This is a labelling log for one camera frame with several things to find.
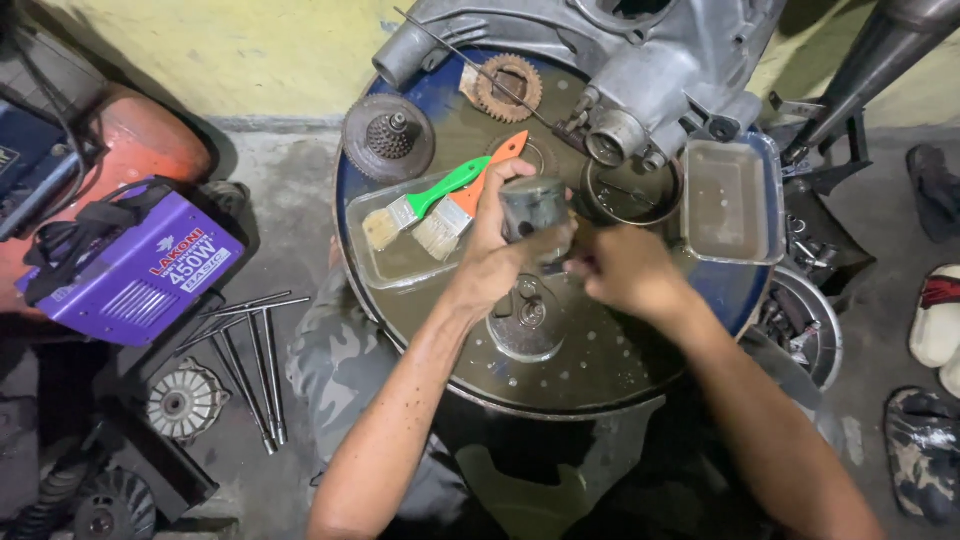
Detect person's right hand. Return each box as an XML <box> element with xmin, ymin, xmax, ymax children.
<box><xmin>563</xmin><ymin>224</ymin><xmax>703</xmax><ymax>317</ymax></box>

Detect person's left hand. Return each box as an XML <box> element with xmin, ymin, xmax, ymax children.
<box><xmin>448</xmin><ymin>157</ymin><xmax>579</xmax><ymax>309</ymax></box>

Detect grey metal piston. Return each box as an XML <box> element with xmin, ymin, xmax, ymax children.
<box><xmin>498</xmin><ymin>176</ymin><xmax>576</xmax><ymax>264</ymax></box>

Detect blue steel drum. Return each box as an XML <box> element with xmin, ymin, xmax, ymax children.
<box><xmin>333</xmin><ymin>47</ymin><xmax>775</xmax><ymax>421</ymax></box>

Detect clear plastic tray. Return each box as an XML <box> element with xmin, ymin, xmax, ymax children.
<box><xmin>345</xmin><ymin>168</ymin><xmax>526</xmax><ymax>292</ymax></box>
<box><xmin>680</xmin><ymin>132</ymin><xmax>787</xmax><ymax>267</ymax></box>

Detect rusty gear wheel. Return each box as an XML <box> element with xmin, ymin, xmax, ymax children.
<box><xmin>475</xmin><ymin>53</ymin><xmax>544</xmax><ymax>124</ymax></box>

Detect grey engine case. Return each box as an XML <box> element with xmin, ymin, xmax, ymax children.
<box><xmin>372</xmin><ymin>0</ymin><xmax>789</xmax><ymax>172</ymax></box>

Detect thin metal rod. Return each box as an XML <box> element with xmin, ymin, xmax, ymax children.
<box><xmin>393</xmin><ymin>6</ymin><xmax>575</xmax><ymax>140</ymax></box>

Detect metal bowl of parts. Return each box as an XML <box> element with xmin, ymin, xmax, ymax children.
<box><xmin>748</xmin><ymin>265</ymin><xmax>846</xmax><ymax>396</ymax></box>

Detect dark clutch gear assembly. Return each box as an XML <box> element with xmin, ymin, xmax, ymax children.
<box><xmin>342</xmin><ymin>93</ymin><xmax>437</xmax><ymax>186</ymax></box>

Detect black tray of sockets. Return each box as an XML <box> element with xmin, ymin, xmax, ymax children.
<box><xmin>780</xmin><ymin>183</ymin><xmax>877</xmax><ymax>303</ymax></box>

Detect person's camouflage trousers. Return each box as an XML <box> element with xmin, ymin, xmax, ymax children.
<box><xmin>285</xmin><ymin>258</ymin><xmax>481</xmax><ymax>540</ymax></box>

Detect grey exhaust pipe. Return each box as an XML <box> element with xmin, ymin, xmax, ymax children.
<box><xmin>780</xmin><ymin>0</ymin><xmax>960</xmax><ymax>155</ymax></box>

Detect white red sandal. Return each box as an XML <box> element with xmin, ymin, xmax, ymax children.
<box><xmin>908</xmin><ymin>263</ymin><xmax>960</xmax><ymax>370</ymax></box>

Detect black sandal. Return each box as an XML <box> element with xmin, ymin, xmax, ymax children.
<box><xmin>905</xmin><ymin>144</ymin><xmax>960</xmax><ymax>244</ymax></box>

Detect grey finned flywheel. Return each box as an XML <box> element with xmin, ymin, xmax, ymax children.
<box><xmin>145</xmin><ymin>357</ymin><xmax>231</xmax><ymax>444</ymax></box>

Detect purple welding machine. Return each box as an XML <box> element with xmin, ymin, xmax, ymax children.
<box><xmin>14</xmin><ymin>175</ymin><xmax>247</xmax><ymax>348</ymax></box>

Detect black box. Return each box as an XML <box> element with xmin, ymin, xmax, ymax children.
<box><xmin>93</xmin><ymin>341</ymin><xmax>220</xmax><ymax>526</ymax></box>

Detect dark round fan cover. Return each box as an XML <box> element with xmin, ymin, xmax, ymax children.
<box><xmin>72</xmin><ymin>468</ymin><xmax>158</xmax><ymax>540</ymax></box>

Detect round metal ring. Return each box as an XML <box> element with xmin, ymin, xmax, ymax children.
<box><xmin>580</xmin><ymin>153</ymin><xmax>686</xmax><ymax>228</ymax></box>

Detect orange handled paintbrush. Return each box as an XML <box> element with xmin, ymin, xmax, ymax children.
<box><xmin>411</xmin><ymin>131</ymin><xmax>530</xmax><ymax>262</ymax></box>

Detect green handled paintbrush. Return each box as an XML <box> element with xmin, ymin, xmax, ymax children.
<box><xmin>362</xmin><ymin>156</ymin><xmax>492</xmax><ymax>252</ymax></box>

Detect metal T-handle wrench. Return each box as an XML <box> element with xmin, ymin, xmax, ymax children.
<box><xmin>201</xmin><ymin>291</ymin><xmax>294</xmax><ymax>445</ymax></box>
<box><xmin>196</xmin><ymin>296</ymin><xmax>312</xmax><ymax>447</ymax></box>
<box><xmin>174</xmin><ymin>318</ymin><xmax>279</xmax><ymax>456</ymax></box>

